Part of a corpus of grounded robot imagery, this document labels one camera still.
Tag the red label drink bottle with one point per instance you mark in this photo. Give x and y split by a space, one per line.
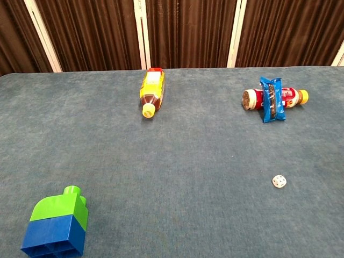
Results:
252 100

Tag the blue table cloth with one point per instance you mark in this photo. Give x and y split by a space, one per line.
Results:
172 150

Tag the blue building block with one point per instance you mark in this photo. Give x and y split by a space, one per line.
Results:
55 236

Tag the white die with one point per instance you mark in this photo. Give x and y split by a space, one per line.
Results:
279 182

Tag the green building block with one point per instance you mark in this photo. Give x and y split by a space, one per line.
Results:
59 206

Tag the yellow label tea bottle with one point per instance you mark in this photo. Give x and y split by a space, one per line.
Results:
152 90

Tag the blue cookie packet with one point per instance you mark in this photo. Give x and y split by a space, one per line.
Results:
272 100

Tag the brown folding screen panel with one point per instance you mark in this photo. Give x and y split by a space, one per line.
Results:
88 32
13 35
287 32
188 32

